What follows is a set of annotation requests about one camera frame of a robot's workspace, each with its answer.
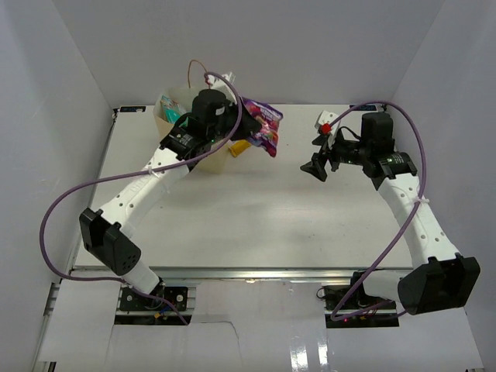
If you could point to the teal candy bag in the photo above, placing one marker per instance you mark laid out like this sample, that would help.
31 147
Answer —
171 110

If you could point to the pink purple gummy bag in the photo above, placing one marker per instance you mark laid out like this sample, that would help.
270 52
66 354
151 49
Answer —
269 119

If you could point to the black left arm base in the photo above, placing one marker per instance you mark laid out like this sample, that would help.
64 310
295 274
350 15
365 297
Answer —
165 301

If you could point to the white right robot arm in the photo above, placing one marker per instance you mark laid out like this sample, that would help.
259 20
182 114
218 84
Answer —
441 277

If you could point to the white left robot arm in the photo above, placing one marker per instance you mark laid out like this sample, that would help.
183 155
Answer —
107 232

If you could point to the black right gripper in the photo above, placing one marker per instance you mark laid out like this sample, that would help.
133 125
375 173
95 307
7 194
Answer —
316 166

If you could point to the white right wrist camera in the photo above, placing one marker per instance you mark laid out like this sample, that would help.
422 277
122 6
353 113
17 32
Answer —
327 123

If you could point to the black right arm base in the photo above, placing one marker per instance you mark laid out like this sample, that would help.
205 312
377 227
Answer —
353 308

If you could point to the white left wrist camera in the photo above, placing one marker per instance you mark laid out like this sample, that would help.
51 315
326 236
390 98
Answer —
219 84

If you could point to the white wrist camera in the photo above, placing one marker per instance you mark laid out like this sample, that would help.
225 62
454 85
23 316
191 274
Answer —
219 84
327 123

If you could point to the yellow snack bar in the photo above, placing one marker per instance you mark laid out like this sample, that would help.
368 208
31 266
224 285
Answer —
239 147

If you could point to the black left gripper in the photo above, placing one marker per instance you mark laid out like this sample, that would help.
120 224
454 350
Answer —
248 125

